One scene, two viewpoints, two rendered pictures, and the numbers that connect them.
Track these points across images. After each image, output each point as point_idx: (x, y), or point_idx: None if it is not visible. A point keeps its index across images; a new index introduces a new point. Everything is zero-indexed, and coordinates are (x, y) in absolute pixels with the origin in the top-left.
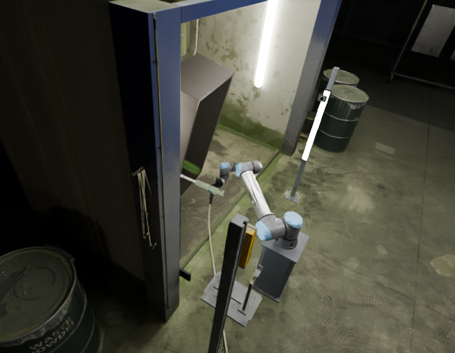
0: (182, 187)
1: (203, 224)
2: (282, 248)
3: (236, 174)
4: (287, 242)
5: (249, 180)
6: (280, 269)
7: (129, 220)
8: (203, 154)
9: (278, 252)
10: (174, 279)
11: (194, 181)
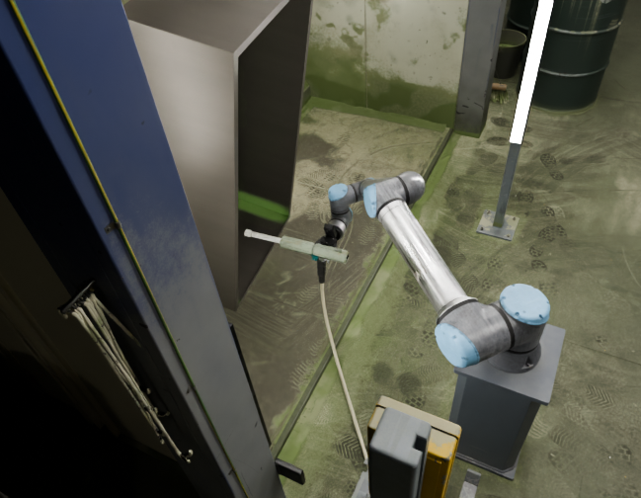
0: (254, 258)
1: (316, 325)
2: (508, 372)
3: (367, 213)
4: (517, 358)
5: (400, 223)
6: (509, 416)
7: None
8: (286, 176)
9: (500, 384)
10: (267, 488)
11: (278, 239)
